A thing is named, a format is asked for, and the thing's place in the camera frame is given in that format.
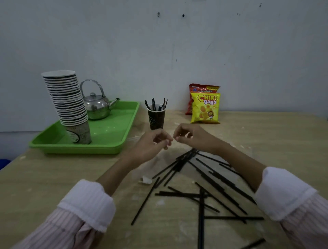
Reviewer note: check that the dark brown paper cup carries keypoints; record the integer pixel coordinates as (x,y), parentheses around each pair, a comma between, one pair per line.
(156,119)

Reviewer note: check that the steel kettle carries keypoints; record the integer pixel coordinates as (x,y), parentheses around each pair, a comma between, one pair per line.
(97,109)

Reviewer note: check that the blue object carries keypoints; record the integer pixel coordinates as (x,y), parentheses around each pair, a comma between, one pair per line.
(3,163)

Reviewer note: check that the person's left hand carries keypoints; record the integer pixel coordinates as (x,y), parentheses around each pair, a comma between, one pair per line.
(148,146)

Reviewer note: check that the person's right forearm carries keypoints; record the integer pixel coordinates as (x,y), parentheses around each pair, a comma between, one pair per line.
(243,166)

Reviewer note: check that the stack of paper cups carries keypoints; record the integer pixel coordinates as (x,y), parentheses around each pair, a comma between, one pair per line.
(66,102)

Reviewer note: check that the person's left forearm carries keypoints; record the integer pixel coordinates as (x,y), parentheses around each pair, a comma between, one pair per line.
(112,177)

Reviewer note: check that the white paper scrap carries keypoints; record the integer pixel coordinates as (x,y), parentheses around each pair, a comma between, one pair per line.
(146,180)

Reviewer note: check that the pile of black straws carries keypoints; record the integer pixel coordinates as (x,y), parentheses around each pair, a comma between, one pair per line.
(201,218)

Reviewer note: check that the red snack bag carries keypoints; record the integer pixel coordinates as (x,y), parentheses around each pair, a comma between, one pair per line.
(202,87)

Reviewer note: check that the person's right hand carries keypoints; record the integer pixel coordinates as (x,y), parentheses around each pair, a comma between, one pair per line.
(200,138)

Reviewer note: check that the green plastic tray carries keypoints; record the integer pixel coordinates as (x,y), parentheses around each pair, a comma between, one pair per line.
(112,128)

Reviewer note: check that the light wooden table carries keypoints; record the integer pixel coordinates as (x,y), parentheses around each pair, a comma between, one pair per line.
(51,192)

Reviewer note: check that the bunch of black straws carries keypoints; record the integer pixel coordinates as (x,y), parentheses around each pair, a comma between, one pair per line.
(153,104)

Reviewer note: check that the yellow snack bag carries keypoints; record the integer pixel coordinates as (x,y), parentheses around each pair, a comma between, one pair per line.
(205,113)

